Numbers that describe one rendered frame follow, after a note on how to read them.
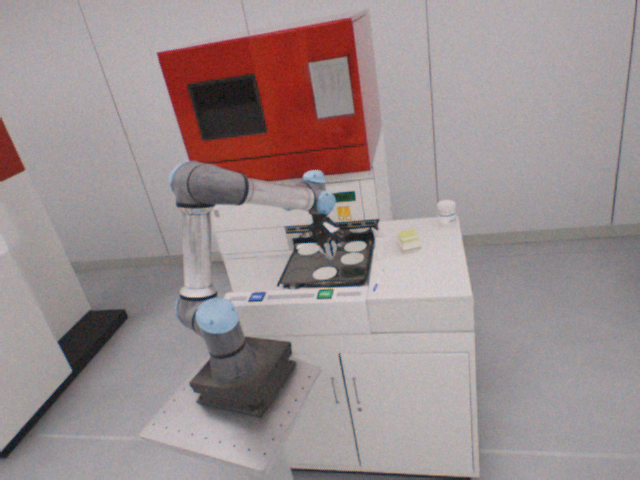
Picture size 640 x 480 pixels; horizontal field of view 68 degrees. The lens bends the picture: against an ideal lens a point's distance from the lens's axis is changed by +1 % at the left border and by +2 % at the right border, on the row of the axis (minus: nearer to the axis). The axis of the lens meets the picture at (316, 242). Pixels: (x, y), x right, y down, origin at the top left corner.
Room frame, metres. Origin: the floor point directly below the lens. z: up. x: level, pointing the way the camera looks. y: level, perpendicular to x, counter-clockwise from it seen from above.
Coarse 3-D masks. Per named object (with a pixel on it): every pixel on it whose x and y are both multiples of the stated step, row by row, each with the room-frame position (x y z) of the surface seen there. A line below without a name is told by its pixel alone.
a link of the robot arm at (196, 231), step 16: (176, 176) 1.38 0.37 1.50; (176, 192) 1.37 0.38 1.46; (192, 208) 1.33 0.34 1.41; (208, 208) 1.35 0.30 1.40; (192, 224) 1.33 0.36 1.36; (208, 224) 1.36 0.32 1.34; (192, 240) 1.32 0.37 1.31; (208, 240) 1.34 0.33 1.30; (192, 256) 1.31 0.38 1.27; (208, 256) 1.33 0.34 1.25; (192, 272) 1.30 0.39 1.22; (208, 272) 1.32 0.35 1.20; (192, 288) 1.29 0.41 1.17; (208, 288) 1.30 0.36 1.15; (176, 304) 1.33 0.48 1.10; (192, 304) 1.27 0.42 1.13
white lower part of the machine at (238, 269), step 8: (264, 256) 2.12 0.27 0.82; (232, 264) 2.16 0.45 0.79; (240, 264) 2.15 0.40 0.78; (248, 264) 2.14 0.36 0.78; (232, 272) 2.16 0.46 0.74; (240, 272) 2.15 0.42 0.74; (248, 272) 2.14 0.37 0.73; (232, 280) 2.17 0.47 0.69; (240, 280) 2.15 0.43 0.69; (232, 288) 2.17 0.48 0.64; (240, 288) 2.16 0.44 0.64
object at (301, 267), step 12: (360, 240) 1.93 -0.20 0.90; (336, 252) 1.86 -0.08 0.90; (348, 252) 1.83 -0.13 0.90; (360, 252) 1.81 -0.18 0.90; (300, 264) 1.81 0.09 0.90; (312, 264) 1.79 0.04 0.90; (324, 264) 1.77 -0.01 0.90; (336, 264) 1.75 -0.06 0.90; (348, 264) 1.73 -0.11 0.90; (360, 264) 1.71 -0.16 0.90; (288, 276) 1.73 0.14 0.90; (300, 276) 1.71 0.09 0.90; (312, 276) 1.69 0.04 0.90; (336, 276) 1.65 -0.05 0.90; (348, 276) 1.63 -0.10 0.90; (360, 276) 1.61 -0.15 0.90
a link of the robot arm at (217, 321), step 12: (216, 300) 1.24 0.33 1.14; (228, 300) 1.24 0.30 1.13; (204, 312) 1.19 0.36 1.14; (216, 312) 1.18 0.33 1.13; (228, 312) 1.18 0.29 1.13; (192, 324) 1.23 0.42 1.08; (204, 324) 1.16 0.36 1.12; (216, 324) 1.15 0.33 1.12; (228, 324) 1.16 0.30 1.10; (240, 324) 1.21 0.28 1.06; (204, 336) 1.17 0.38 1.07; (216, 336) 1.15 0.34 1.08; (228, 336) 1.15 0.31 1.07; (240, 336) 1.18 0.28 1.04; (216, 348) 1.15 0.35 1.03; (228, 348) 1.15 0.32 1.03
